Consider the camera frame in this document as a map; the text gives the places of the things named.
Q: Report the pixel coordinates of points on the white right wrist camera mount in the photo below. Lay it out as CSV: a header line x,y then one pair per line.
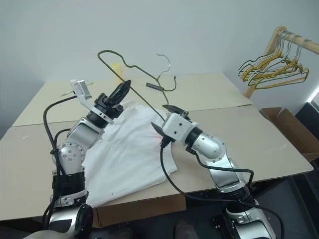
x,y
177,127

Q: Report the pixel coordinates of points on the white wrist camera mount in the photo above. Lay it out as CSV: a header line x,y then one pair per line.
x,y
82,90
177,127

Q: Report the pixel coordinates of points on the beige cardboard sheet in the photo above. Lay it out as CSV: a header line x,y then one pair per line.
x,y
249,139

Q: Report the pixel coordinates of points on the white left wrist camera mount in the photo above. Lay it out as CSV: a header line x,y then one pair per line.
x,y
82,90

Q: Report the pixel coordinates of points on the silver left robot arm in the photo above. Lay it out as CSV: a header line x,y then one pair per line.
x,y
72,152

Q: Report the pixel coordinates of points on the black case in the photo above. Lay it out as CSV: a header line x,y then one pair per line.
x,y
310,119

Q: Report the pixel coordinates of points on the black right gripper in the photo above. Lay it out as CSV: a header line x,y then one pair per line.
x,y
186,116

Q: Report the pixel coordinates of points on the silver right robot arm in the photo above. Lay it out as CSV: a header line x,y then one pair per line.
x,y
211,149

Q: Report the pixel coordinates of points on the brown cardboard box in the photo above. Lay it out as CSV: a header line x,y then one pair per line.
x,y
294,134

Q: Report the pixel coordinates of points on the white shorts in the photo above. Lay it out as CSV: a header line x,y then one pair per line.
x,y
124,154

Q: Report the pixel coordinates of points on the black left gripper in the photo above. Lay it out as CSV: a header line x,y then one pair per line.
x,y
107,105

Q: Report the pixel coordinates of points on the wooden clothes rack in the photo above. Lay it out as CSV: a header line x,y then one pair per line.
x,y
309,44

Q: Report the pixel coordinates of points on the pale yellow cup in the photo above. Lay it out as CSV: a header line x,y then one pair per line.
x,y
117,71

